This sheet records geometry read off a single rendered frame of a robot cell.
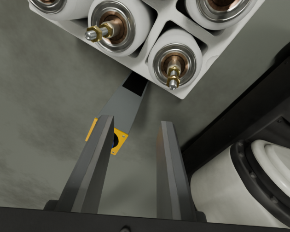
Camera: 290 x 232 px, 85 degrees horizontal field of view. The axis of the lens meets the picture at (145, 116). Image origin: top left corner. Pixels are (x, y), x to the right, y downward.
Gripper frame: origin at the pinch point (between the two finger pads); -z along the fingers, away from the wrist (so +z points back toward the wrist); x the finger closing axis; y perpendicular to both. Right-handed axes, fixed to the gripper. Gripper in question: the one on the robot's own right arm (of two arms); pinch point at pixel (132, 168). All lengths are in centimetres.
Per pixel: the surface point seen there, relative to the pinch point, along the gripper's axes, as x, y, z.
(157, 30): -2.0, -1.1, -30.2
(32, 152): 60, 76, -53
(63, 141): 38, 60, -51
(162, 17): -2.7, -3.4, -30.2
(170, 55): -4.3, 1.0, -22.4
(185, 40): -6.3, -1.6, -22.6
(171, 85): -3.9, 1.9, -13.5
